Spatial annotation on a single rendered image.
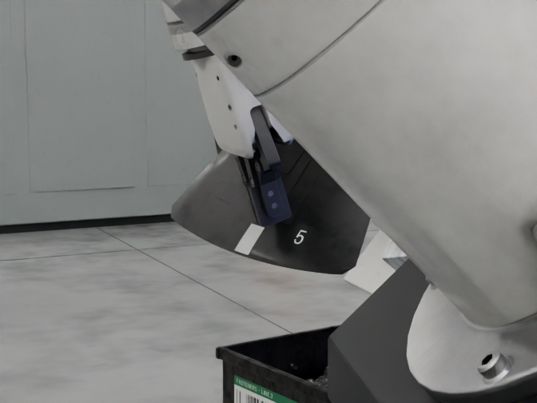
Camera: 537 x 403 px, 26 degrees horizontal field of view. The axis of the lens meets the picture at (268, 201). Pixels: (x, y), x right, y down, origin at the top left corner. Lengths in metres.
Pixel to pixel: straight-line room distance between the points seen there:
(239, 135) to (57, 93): 5.72
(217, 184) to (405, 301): 0.57
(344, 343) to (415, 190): 0.20
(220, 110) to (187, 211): 0.16
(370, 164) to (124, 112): 6.40
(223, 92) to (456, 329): 0.54
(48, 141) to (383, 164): 6.30
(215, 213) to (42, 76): 5.58
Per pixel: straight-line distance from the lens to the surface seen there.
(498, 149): 0.45
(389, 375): 0.57
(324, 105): 0.45
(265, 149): 1.03
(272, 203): 1.08
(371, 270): 1.41
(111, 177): 6.86
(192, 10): 0.46
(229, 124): 1.04
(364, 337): 0.63
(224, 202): 1.15
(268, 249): 1.10
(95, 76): 6.79
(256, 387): 0.94
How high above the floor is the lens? 1.14
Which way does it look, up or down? 8 degrees down
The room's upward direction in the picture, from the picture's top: straight up
